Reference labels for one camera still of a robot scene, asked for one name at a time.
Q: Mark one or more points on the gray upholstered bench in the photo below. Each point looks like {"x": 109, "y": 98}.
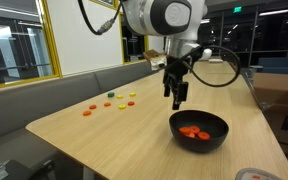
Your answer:
{"x": 17, "y": 110}

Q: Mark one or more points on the green exit sign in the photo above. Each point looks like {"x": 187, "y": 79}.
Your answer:
{"x": 237, "y": 9}

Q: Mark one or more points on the yellow framed glass window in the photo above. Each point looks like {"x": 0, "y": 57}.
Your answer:
{"x": 17, "y": 43}
{"x": 134, "y": 46}

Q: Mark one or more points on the black equipment case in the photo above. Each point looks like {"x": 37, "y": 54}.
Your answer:
{"x": 10, "y": 171}

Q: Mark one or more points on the long ceiling light strip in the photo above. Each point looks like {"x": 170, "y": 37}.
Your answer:
{"x": 273, "y": 12}

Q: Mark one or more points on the open brown cardboard box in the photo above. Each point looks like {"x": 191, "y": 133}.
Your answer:
{"x": 274, "y": 88}

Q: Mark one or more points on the green cube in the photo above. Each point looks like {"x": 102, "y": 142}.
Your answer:
{"x": 110, "y": 95}

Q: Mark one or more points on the blue sofa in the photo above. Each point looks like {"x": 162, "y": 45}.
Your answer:
{"x": 280, "y": 65}

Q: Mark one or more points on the brown wooden chair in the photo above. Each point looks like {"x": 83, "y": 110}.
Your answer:
{"x": 234, "y": 60}

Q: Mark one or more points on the black bowl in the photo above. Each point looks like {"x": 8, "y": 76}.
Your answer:
{"x": 200, "y": 145}

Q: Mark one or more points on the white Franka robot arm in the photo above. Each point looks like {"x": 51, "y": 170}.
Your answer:
{"x": 144, "y": 16}

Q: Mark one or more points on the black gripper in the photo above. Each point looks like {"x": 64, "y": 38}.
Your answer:
{"x": 177, "y": 68}

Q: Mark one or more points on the light wooden table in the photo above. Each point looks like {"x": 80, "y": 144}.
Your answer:
{"x": 217, "y": 68}

